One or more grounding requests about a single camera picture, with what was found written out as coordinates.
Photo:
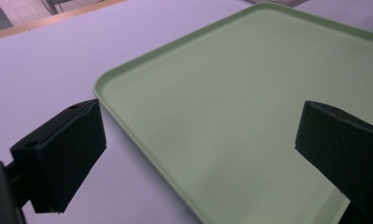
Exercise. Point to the metal stand leg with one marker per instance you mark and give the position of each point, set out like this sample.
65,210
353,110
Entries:
52,6

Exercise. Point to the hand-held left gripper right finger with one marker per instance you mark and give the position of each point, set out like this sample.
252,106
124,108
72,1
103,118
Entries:
346,152

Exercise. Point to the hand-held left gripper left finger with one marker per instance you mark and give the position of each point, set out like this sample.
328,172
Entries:
63,155

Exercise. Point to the light green plastic tray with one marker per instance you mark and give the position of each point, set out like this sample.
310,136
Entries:
225,102

